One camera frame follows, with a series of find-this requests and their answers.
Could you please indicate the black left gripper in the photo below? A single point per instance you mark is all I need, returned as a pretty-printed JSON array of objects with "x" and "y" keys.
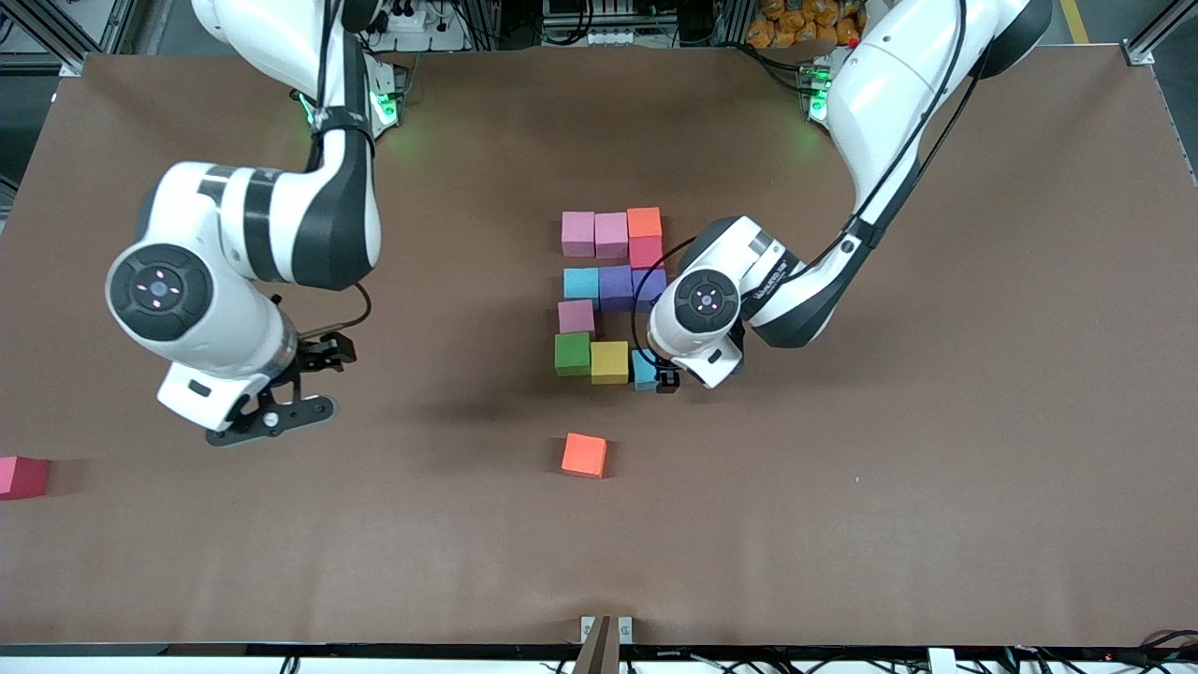
[{"x": 666, "y": 380}]

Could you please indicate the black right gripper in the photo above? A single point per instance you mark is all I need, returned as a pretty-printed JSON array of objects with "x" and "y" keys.
[{"x": 315, "y": 354}]

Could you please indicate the yellow foam cube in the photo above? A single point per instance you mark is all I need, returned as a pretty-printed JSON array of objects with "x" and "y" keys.
[{"x": 609, "y": 362}]

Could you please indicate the green foam cube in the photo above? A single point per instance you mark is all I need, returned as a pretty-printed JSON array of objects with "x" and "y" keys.
[{"x": 573, "y": 354}]

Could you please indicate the purple foam cube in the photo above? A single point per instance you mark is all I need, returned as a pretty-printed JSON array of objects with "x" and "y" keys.
[
  {"x": 648, "y": 284},
  {"x": 616, "y": 287}
]

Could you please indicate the orange foam cube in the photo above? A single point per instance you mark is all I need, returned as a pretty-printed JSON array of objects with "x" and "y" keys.
[
  {"x": 585, "y": 455},
  {"x": 645, "y": 223}
]

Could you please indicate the pink foam cube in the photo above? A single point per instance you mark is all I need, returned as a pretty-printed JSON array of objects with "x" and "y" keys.
[
  {"x": 611, "y": 236},
  {"x": 578, "y": 234},
  {"x": 577, "y": 316}
]

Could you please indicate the blue foam cube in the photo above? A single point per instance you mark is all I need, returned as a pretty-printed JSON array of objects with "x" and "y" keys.
[
  {"x": 580, "y": 284},
  {"x": 643, "y": 370}
]

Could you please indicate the red foam cube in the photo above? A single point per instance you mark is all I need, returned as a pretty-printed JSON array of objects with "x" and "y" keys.
[
  {"x": 21, "y": 477},
  {"x": 646, "y": 253}
]

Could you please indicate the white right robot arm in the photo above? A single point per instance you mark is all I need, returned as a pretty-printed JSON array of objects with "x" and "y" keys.
[{"x": 234, "y": 309}]

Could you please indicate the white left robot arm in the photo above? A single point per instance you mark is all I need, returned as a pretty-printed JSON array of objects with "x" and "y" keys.
[{"x": 889, "y": 84}]

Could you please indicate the brown paper table cover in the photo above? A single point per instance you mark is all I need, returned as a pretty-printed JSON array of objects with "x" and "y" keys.
[{"x": 281, "y": 543}]

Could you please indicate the brown wooden strip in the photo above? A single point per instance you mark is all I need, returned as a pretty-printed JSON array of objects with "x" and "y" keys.
[{"x": 599, "y": 651}]

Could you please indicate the white power strip with plugs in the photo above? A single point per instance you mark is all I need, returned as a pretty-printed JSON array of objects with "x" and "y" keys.
[{"x": 421, "y": 23}]

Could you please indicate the bag of orange items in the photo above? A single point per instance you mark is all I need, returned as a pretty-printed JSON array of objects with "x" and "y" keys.
[{"x": 796, "y": 19}]

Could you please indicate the small white plastic box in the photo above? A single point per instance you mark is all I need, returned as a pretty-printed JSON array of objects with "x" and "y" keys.
[{"x": 942, "y": 661}]

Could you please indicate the small metal table bracket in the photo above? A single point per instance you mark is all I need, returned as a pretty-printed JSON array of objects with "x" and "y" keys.
[{"x": 587, "y": 627}]

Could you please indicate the metal corner bracket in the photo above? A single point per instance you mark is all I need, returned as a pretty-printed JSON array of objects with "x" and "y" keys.
[
  {"x": 73, "y": 65},
  {"x": 1138, "y": 54}
]

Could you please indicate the aluminium frame rail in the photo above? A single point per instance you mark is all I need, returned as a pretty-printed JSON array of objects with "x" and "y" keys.
[
  {"x": 94, "y": 28},
  {"x": 1170, "y": 23}
]

